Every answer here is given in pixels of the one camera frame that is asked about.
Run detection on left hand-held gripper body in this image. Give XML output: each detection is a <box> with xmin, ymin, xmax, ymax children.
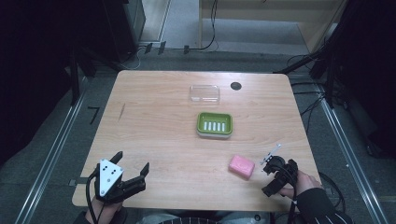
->
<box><xmin>92</xmin><ymin>158</ymin><xmax>126</xmax><ymax>204</ymax></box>

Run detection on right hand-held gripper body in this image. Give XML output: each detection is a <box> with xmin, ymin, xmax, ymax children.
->
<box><xmin>260</xmin><ymin>143</ymin><xmax>299</xmax><ymax>198</ymax></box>

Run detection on pink soap bar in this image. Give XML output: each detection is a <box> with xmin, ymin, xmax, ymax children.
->
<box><xmin>228</xmin><ymin>154</ymin><xmax>256</xmax><ymax>181</ymax></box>

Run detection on green soap dish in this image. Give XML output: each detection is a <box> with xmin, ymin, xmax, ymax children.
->
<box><xmin>195</xmin><ymin>111</ymin><xmax>234</xmax><ymax>140</ymax></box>

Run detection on person's right hand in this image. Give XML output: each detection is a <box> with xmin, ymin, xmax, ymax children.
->
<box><xmin>278</xmin><ymin>170</ymin><xmax>323</xmax><ymax>200</ymax></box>

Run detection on person's left hand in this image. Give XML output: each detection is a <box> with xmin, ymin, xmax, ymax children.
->
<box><xmin>84</xmin><ymin>199</ymin><xmax>126</xmax><ymax>224</ymax></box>

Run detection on black stand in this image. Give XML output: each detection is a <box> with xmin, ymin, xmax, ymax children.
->
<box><xmin>64</xmin><ymin>46</ymin><xmax>125</xmax><ymax>106</ymax></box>
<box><xmin>273</xmin><ymin>31</ymin><xmax>347</xmax><ymax>108</ymax></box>

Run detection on clear plastic lid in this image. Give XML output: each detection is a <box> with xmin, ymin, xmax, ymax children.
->
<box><xmin>188</xmin><ymin>84</ymin><xmax>221</xmax><ymax>105</ymax></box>

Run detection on black cabinet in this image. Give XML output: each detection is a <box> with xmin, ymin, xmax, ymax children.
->
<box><xmin>102</xmin><ymin>0</ymin><xmax>148</xmax><ymax>63</ymax></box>

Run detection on light wooden shelf unit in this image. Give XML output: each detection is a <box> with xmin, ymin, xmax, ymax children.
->
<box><xmin>198</xmin><ymin>0</ymin><xmax>348</xmax><ymax>54</ymax></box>

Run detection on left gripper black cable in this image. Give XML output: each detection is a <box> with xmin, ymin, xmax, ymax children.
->
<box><xmin>85</xmin><ymin>169</ymin><xmax>106</xmax><ymax>224</ymax></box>

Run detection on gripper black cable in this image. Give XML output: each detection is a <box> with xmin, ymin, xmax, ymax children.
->
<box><xmin>279</xmin><ymin>164</ymin><xmax>301</xmax><ymax>224</ymax></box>
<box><xmin>85</xmin><ymin>169</ymin><xmax>106</xmax><ymax>224</ymax></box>

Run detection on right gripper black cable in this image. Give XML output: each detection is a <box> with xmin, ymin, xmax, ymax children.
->
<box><xmin>279</xmin><ymin>164</ymin><xmax>301</xmax><ymax>224</ymax></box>

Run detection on black looped cable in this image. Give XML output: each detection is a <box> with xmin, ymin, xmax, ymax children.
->
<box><xmin>318</xmin><ymin>171</ymin><xmax>347</xmax><ymax>214</ymax></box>

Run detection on metal floor rail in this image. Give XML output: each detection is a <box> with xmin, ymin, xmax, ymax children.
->
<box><xmin>317</xmin><ymin>90</ymin><xmax>390</xmax><ymax>224</ymax></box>
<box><xmin>13</xmin><ymin>77</ymin><xmax>90</xmax><ymax>224</ymax></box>

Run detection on black floor cables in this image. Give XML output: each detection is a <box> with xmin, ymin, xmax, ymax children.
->
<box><xmin>289</xmin><ymin>78</ymin><xmax>337</xmax><ymax>134</ymax></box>

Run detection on white cable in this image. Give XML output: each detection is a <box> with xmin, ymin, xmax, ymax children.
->
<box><xmin>120</xmin><ymin>46</ymin><xmax>148</xmax><ymax>71</ymax></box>

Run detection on black hanging cable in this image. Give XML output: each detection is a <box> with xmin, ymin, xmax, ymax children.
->
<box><xmin>188</xmin><ymin>0</ymin><xmax>219</xmax><ymax>52</ymax></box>

